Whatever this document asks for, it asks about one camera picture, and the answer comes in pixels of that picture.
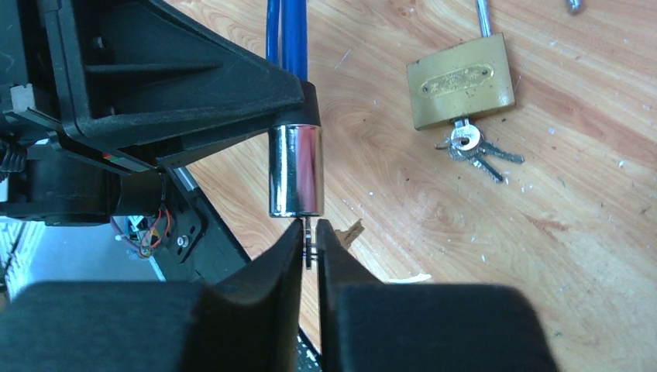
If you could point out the brass padlock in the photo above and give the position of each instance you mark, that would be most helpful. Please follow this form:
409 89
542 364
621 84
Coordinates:
466 81

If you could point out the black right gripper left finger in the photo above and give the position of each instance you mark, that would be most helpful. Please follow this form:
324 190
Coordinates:
246 322

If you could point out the blue cable lock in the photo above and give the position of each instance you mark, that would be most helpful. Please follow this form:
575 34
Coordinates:
296 169

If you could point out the small silver cable-lock keys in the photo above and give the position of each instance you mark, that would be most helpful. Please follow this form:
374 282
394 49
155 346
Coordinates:
308 244

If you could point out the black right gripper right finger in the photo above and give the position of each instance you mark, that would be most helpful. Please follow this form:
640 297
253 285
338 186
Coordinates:
368 325

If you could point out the silver padlock keys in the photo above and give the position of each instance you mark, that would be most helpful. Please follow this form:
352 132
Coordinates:
466 143

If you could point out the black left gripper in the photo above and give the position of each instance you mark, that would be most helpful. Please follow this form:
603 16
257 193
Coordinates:
139 85

